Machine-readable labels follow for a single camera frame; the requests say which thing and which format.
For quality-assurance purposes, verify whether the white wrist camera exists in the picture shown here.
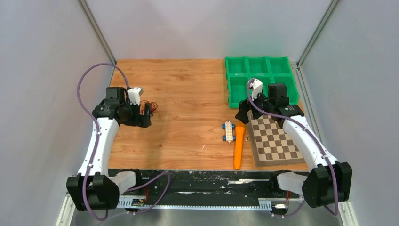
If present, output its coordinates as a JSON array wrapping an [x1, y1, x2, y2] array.
[[247, 78, 263, 101], [127, 87, 144, 105]]

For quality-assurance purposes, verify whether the orange toy microphone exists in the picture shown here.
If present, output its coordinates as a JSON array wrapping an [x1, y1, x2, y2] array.
[[233, 122, 246, 170]]

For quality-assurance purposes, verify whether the wooden chessboard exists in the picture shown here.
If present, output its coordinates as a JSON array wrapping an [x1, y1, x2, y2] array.
[[247, 112, 305, 167]]

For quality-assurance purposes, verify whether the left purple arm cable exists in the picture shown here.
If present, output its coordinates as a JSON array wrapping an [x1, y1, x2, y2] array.
[[77, 63, 171, 221]]

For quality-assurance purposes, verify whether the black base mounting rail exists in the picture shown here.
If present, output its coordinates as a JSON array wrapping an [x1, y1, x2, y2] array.
[[123, 170, 302, 209]]

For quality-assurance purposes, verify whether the green plastic bin organizer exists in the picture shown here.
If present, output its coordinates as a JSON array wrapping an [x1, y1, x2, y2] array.
[[225, 56, 300, 109]]

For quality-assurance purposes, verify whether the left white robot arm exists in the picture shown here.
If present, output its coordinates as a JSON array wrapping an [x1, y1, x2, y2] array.
[[66, 102, 152, 212]]

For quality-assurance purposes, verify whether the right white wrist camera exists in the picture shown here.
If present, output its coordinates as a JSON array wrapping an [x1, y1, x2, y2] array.
[[247, 78, 263, 101]]

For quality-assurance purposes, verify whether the white blue toy car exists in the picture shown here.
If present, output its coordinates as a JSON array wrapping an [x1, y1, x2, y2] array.
[[222, 120, 236, 143]]

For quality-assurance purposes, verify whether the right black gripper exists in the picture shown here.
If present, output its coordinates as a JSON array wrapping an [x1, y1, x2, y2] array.
[[235, 89, 274, 124]]

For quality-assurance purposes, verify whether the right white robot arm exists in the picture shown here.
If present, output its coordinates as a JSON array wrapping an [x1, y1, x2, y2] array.
[[235, 93, 353, 215]]

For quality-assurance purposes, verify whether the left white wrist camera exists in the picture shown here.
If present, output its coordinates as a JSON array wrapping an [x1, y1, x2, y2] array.
[[127, 87, 144, 105]]

